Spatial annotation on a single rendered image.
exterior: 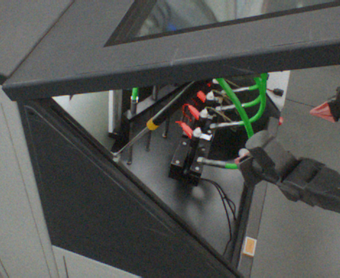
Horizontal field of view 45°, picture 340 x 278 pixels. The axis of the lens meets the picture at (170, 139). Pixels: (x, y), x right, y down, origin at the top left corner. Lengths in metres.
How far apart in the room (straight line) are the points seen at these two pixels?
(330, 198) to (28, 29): 0.63
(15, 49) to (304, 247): 1.96
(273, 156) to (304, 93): 2.36
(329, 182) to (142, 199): 0.38
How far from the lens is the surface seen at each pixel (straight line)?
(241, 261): 1.20
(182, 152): 1.30
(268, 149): 0.83
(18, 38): 0.83
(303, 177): 0.82
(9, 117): 0.86
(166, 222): 0.94
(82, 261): 1.36
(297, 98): 3.11
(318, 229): 2.52
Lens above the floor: 2.02
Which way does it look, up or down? 51 degrees down
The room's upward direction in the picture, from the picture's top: 12 degrees clockwise
